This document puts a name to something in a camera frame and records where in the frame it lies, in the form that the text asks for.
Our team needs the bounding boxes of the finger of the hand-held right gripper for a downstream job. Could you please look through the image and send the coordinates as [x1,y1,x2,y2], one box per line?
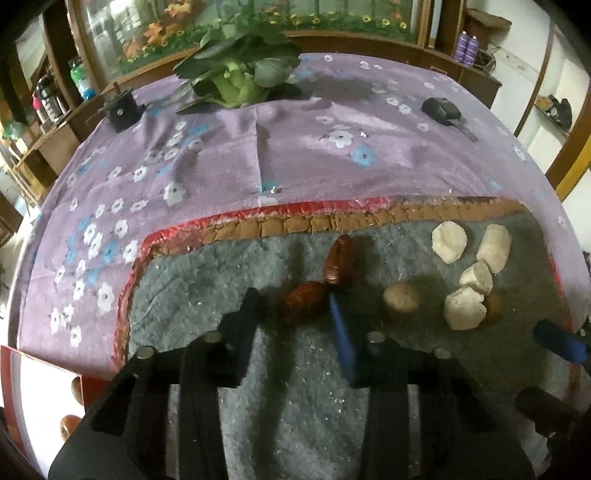
[532,319,591,365]
[515,388,583,445]

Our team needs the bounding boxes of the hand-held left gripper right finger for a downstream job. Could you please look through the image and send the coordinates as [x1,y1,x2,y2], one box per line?
[329,294,536,480]

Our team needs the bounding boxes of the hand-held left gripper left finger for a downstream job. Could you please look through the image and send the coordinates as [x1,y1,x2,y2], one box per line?
[48,287,262,480]

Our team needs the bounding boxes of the red date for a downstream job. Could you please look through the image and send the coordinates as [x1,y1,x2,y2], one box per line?
[323,234,357,287]
[283,281,331,326]

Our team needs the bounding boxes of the brown round fruit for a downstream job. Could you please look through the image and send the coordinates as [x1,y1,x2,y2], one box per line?
[482,293,505,324]

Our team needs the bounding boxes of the tan round fruit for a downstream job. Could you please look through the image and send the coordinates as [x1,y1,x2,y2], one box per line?
[383,282,421,320]

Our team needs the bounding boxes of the white peeled fruit chunk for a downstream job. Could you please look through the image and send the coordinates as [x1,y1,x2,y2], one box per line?
[459,262,494,296]
[443,287,488,330]
[476,224,512,275]
[431,220,469,265]

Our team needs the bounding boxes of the red and white tray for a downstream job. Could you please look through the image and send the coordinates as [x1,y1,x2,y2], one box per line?
[0,345,86,464]

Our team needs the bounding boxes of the grey felt mat red trim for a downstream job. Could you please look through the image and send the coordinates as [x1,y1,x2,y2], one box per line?
[113,196,578,480]

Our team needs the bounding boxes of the purple floral bedsheet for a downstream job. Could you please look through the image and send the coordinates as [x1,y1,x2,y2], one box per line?
[16,52,583,370]

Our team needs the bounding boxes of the green leafy vegetable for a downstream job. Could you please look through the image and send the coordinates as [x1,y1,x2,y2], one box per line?
[173,23,301,114]

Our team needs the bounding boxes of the black block with metal pin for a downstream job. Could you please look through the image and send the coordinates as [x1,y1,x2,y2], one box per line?
[102,82,147,134]

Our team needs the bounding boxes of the black car key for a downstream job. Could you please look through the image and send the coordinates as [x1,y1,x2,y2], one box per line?
[421,97,478,143]

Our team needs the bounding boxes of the wooden side shelf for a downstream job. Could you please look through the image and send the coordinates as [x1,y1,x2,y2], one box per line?
[0,104,90,210]

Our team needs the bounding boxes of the wooden side cabinet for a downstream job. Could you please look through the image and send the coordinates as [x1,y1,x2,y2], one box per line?
[429,46,503,110]

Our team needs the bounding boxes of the green plastic bottle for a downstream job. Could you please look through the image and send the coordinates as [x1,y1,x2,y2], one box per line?
[69,58,98,101]

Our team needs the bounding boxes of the dark flask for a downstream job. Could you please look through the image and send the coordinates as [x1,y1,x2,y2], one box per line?
[32,76,68,125]

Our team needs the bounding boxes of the floral glass headboard panel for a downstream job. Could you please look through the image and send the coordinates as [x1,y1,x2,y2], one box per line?
[69,0,432,88]

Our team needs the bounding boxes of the dark items on wall shelf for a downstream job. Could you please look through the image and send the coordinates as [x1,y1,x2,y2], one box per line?
[536,95,573,128]

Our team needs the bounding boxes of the coiled wire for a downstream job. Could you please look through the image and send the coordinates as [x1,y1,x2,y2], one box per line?
[478,46,502,75]

